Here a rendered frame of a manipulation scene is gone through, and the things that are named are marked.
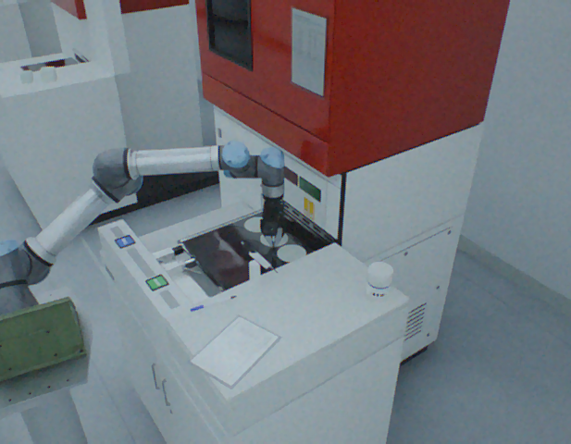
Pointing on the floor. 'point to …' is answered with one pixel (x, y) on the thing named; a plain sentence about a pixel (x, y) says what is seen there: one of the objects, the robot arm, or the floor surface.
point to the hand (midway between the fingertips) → (273, 245)
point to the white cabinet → (328, 394)
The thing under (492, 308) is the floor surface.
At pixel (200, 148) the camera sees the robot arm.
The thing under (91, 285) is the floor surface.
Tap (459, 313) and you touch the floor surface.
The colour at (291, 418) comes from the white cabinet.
